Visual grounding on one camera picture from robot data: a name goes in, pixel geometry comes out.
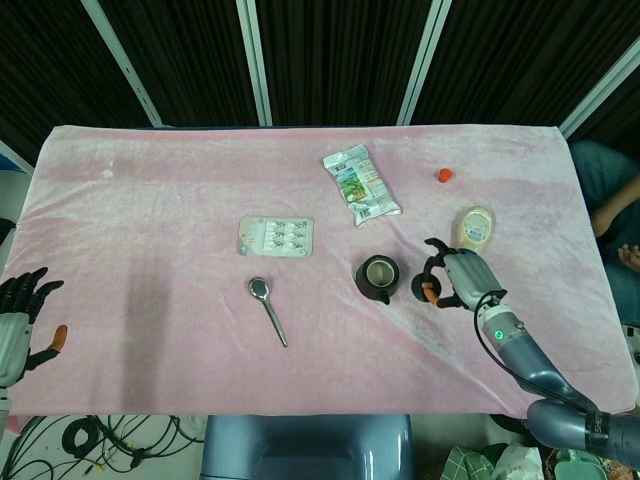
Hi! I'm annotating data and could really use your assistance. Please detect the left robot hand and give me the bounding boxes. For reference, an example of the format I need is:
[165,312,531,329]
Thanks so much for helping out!
[0,266,69,389]

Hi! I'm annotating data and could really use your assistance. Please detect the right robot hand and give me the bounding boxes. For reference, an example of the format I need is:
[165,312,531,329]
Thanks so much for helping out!
[419,238,507,313]

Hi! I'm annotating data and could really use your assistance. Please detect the black teapot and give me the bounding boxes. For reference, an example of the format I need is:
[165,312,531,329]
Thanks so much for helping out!
[354,254,400,306]

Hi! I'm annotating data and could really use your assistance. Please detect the beige sauce squeeze bottle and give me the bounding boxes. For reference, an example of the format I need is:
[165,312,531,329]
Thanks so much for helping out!
[451,205,496,251]

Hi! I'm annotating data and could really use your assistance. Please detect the white snack packet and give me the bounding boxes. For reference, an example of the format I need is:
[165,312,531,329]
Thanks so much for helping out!
[322,143,404,229]

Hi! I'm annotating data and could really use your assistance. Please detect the person in jeans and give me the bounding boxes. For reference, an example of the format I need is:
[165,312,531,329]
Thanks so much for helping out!
[571,139,640,326]

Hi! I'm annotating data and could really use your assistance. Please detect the green checkered cloth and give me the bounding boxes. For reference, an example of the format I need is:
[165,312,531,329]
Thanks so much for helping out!
[439,443,511,480]

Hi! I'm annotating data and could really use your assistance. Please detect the pink velvet tablecloth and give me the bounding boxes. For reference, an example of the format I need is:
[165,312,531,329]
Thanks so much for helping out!
[0,124,634,416]

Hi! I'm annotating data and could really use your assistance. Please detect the pill blister pack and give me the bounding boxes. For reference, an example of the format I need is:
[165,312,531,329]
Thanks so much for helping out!
[236,215,315,259]

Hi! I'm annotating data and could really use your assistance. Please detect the metal spoon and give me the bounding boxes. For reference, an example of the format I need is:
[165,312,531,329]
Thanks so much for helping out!
[247,276,290,349]

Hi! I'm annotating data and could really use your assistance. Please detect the blue-grey robot torso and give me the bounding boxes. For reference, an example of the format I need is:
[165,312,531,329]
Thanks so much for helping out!
[199,413,416,480]

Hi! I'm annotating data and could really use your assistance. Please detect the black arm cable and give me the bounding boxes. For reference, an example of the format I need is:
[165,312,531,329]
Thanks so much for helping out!
[474,293,596,414]

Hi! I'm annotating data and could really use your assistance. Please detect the black floor cables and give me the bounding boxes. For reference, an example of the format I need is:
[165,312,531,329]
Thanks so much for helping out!
[0,413,206,480]

